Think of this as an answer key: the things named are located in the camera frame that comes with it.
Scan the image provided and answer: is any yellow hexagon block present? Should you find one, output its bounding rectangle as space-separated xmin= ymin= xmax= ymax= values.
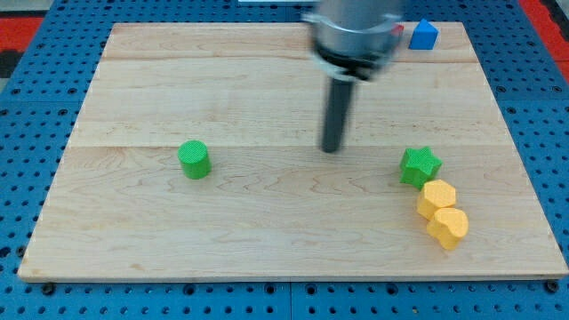
xmin=416 ymin=180 xmax=457 ymax=220

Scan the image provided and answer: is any red block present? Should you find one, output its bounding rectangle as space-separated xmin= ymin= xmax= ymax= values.
xmin=391 ymin=24 xmax=405 ymax=36

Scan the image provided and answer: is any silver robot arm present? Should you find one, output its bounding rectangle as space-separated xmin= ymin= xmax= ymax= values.
xmin=301 ymin=0 xmax=405 ymax=82

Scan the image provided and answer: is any yellow heart block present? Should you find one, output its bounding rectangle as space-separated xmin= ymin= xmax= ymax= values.
xmin=427 ymin=208 xmax=469 ymax=251

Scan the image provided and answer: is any green cylinder block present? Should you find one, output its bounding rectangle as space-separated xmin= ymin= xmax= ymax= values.
xmin=177 ymin=140 xmax=212 ymax=180

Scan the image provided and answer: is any blue triangle block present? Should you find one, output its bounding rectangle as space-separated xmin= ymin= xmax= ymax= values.
xmin=408 ymin=19 xmax=439 ymax=51

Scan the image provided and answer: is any wooden board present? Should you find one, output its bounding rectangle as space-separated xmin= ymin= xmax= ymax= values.
xmin=18 ymin=22 xmax=568 ymax=283

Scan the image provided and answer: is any green star block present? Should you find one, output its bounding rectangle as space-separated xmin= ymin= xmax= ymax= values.
xmin=399 ymin=147 xmax=444 ymax=190

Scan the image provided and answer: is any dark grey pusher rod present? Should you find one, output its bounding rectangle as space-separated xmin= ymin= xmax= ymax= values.
xmin=320 ymin=78 xmax=355 ymax=153

